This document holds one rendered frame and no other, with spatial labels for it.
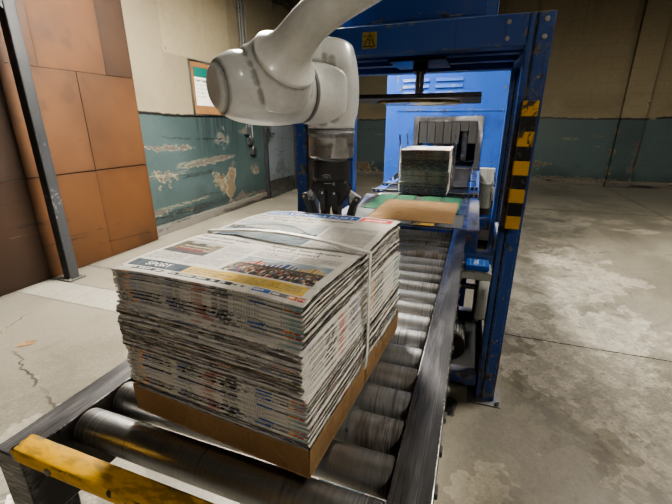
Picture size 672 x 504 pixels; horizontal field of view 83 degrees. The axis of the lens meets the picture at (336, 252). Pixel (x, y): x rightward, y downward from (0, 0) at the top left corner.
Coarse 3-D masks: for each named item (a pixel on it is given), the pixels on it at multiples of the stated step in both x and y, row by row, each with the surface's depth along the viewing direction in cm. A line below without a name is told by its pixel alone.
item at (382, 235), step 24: (264, 216) 74; (288, 216) 74; (312, 216) 73; (336, 216) 73; (336, 240) 59; (360, 240) 59; (384, 240) 62; (384, 264) 64; (384, 288) 64; (384, 312) 65
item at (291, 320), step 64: (192, 256) 51; (256, 256) 51; (320, 256) 52; (128, 320) 50; (192, 320) 45; (256, 320) 41; (320, 320) 42; (192, 384) 48; (256, 384) 43; (320, 384) 43
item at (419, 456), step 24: (456, 240) 137; (456, 264) 114; (456, 288) 97; (456, 312) 99; (432, 336) 75; (432, 360) 68; (432, 384) 61; (432, 408) 56; (408, 432) 52; (432, 432) 52; (408, 456) 48; (432, 456) 48; (408, 480) 45; (432, 480) 45
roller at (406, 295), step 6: (402, 294) 95; (408, 294) 95; (414, 294) 94; (420, 294) 94; (426, 294) 94; (432, 294) 94; (408, 300) 94; (414, 300) 94; (420, 300) 93; (426, 300) 93; (432, 300) 92
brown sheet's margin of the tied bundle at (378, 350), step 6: (396, 312) 76; (396, 318) 74; (390, 324) 70; (396, 324) 76; (390, 330) 71; (384, 336) 67; (390, 336) 72; (378, 342) 64; (384, 342) 68; (378, 348) 65; (384, 348) 69; (372, 354) 62; (378, 354) 66; (372, 360) 63; (378, 360) 66; (372, 366) 63
